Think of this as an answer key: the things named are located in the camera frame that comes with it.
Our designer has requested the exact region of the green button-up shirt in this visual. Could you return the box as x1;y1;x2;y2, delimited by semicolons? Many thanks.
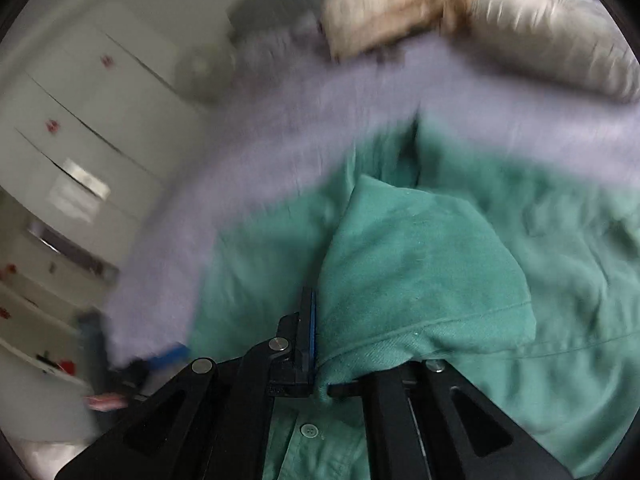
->
189;119;639;479

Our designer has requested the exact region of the lavender textured bedspread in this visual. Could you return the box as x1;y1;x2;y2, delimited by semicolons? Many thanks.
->
104;16;639;366

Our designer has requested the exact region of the white wardrobe with drawers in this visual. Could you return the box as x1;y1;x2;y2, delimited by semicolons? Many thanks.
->
1;0;204;441

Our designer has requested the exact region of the cream pleated round pillow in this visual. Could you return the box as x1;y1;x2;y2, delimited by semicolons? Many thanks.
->
471;0;639;102

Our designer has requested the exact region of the beige knitted sweater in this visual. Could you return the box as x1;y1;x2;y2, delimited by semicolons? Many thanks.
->
320;0;477;62

